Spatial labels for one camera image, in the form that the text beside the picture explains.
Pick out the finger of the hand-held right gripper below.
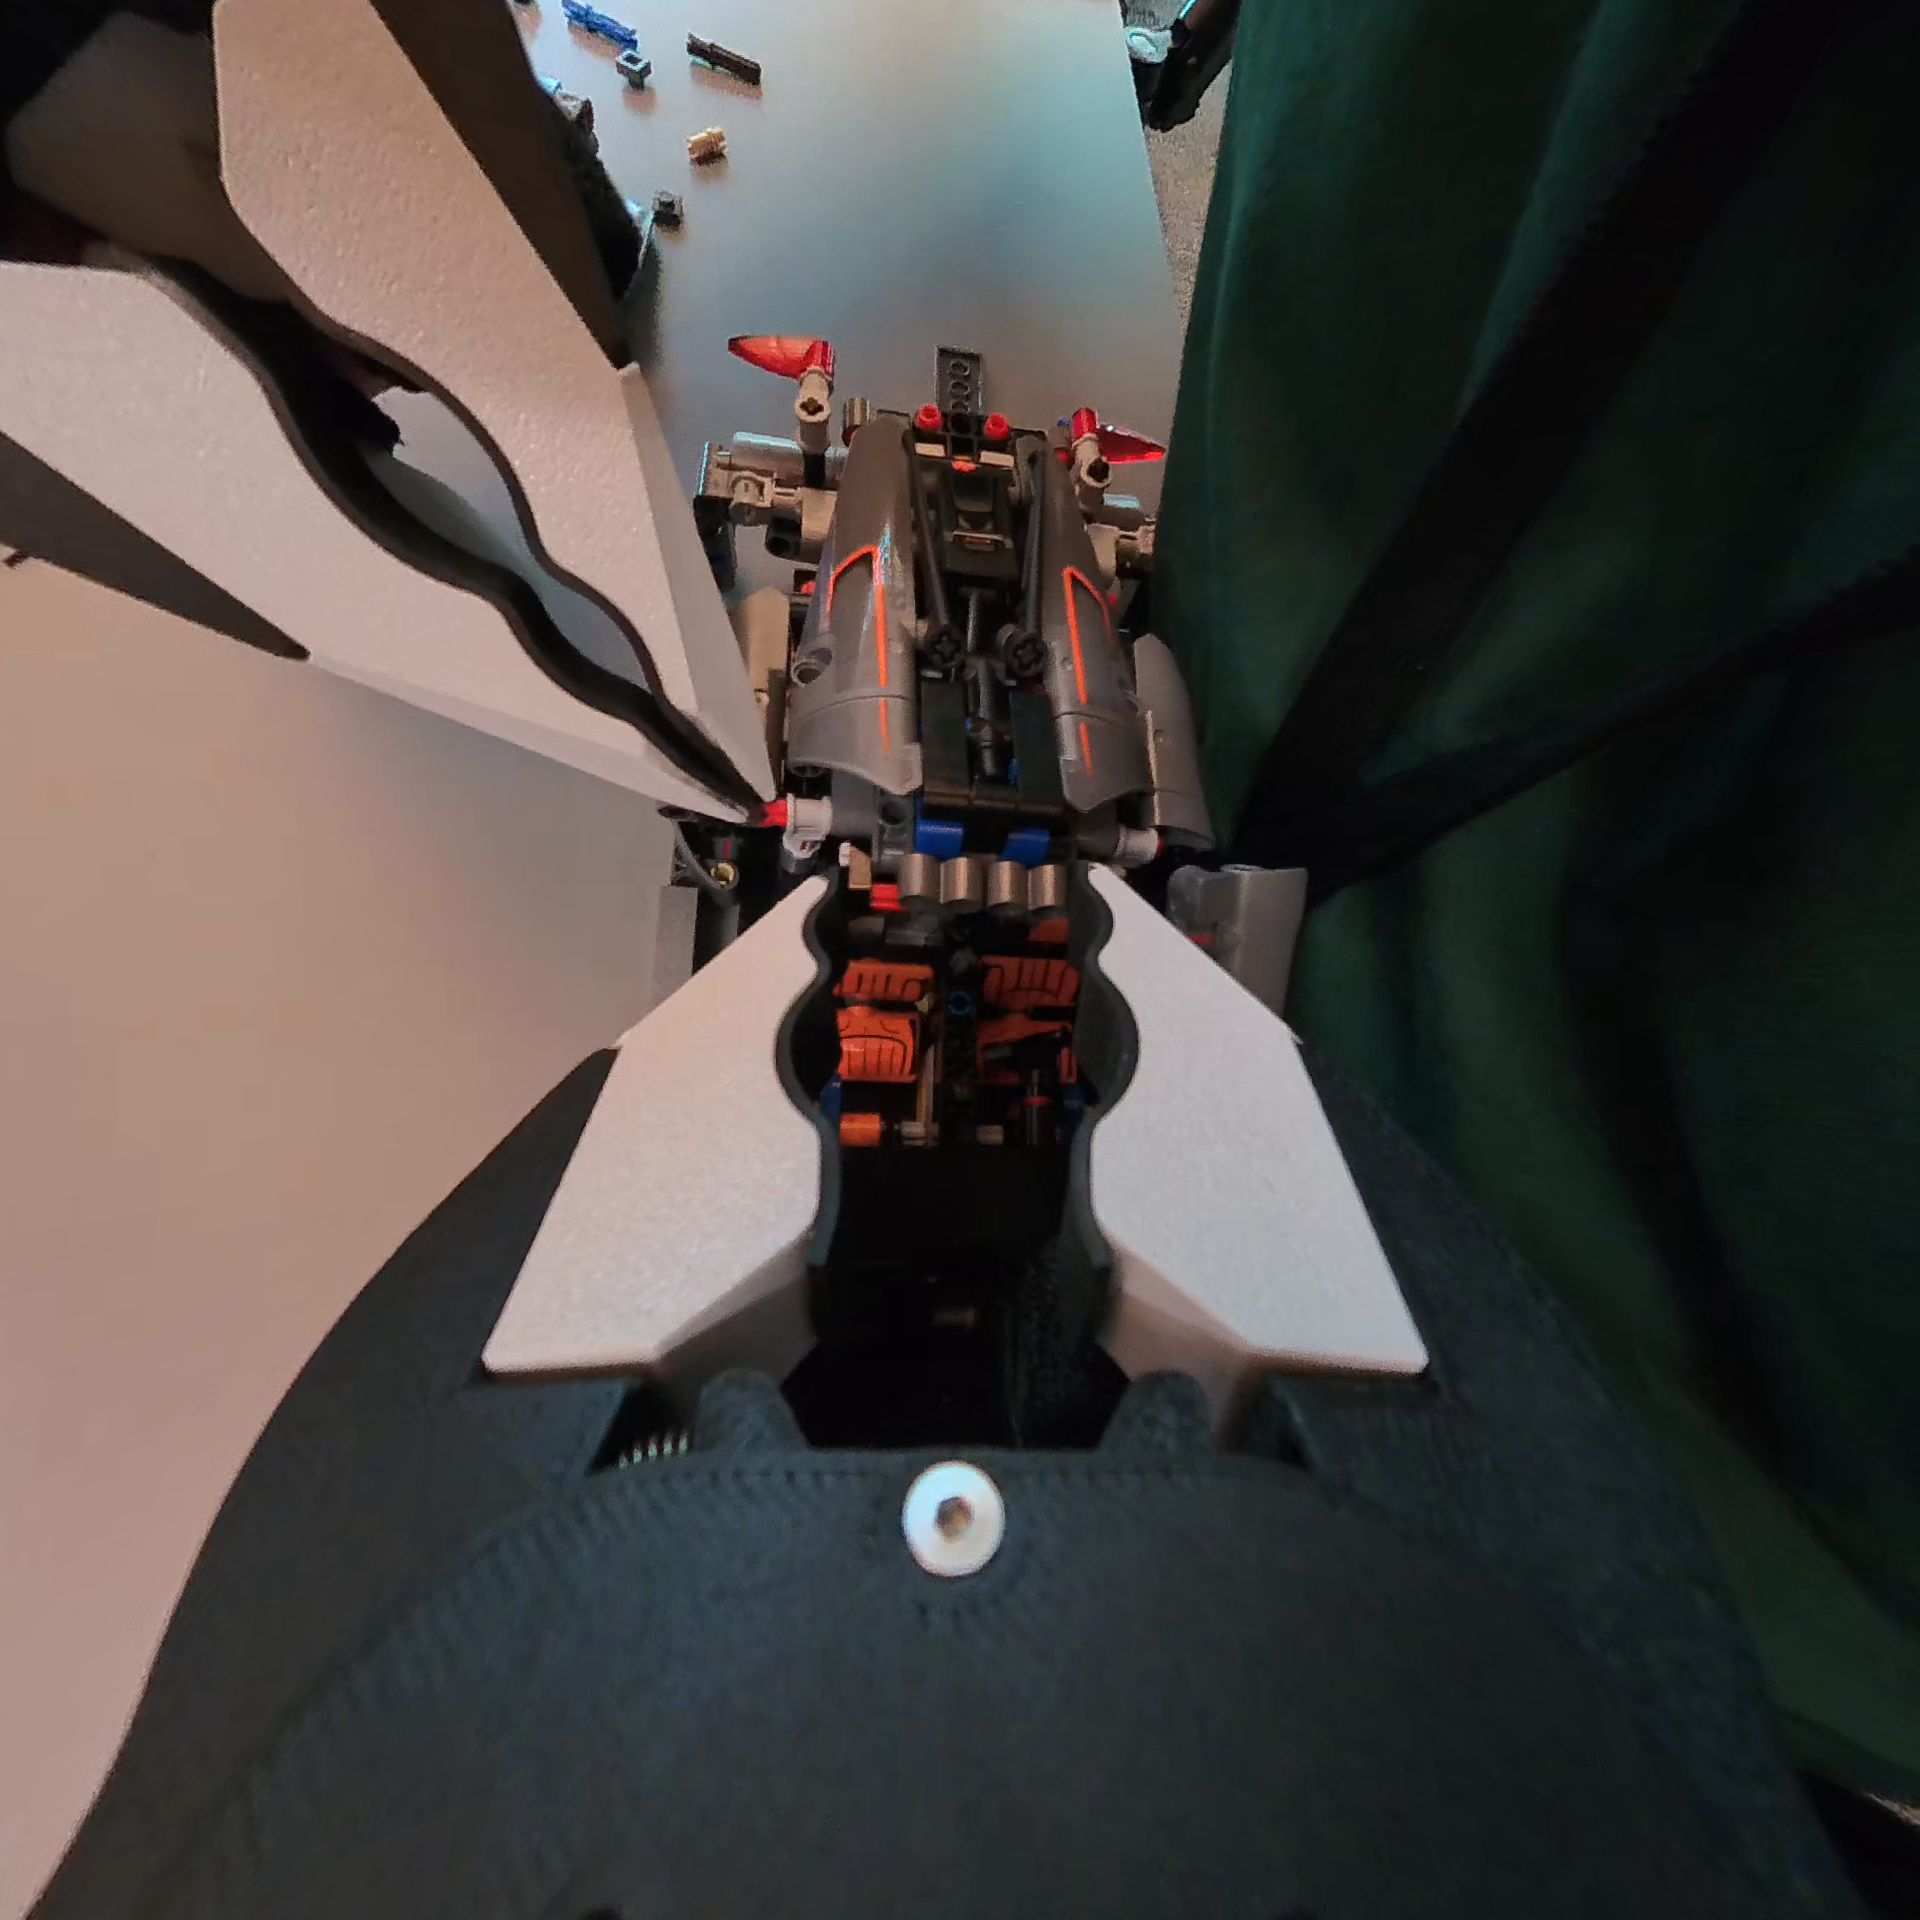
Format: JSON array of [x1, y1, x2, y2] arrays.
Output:
[[209, 0, 786, 808], [0, 260, 770, 827]]

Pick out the scattered loose lego pieces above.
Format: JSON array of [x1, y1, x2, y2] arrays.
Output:
[[554, 0, 766, 228]]

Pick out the grey black lego car chassis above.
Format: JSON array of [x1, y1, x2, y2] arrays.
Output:
[[656, 332, 1310, 1321]]

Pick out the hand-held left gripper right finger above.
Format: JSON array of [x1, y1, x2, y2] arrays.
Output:
[[1077, 868, 1428, 1384]]

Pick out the orange-lined grey lego section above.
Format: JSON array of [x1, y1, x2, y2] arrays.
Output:
[[780, 405, 1218, 856]]

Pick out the person's green shirt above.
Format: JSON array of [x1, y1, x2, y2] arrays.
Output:
[[1146, 0, 1920, 1800]]

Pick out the black chair base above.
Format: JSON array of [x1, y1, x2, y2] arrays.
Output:
[[1125, 0, 1242, 133]]

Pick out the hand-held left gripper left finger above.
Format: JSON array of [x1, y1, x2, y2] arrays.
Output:
[[480, 872, 837, 1384]]

